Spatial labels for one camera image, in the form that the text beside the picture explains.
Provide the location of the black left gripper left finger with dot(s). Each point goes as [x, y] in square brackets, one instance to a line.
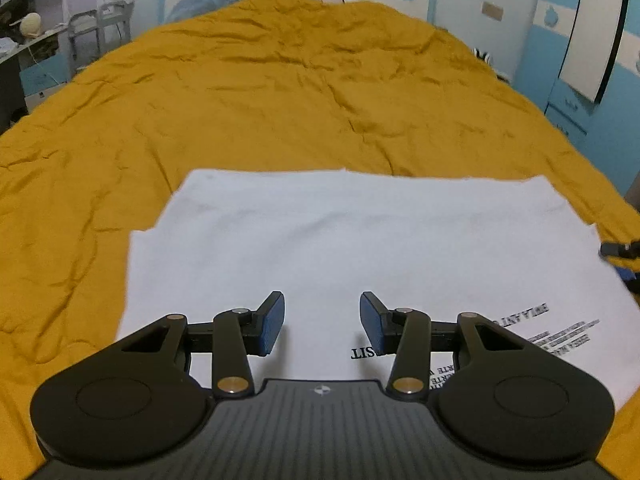
[149, 392]

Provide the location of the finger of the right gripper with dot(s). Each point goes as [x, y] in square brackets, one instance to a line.
[628, 251]

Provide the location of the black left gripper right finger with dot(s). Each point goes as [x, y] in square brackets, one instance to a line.
[494, 393]

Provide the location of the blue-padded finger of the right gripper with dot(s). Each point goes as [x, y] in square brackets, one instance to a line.
[630, 278]

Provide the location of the white printed t-shirt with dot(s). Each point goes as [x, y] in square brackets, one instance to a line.
[513, 251]

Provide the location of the blue and white wardrobe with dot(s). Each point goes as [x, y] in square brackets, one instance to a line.
[580, 66]

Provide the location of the mustard yellow bed cover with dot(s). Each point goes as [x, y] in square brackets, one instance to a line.
[261, 85]

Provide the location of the grey chair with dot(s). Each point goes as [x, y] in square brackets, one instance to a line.
[95, 22]

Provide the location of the blue pillow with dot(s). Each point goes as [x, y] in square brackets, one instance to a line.
[185, 9]

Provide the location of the grey desk with shelves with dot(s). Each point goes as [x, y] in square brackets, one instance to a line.
[29, 35]

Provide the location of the beige wall switch plate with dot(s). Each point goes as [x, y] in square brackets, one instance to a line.
[491, 10]

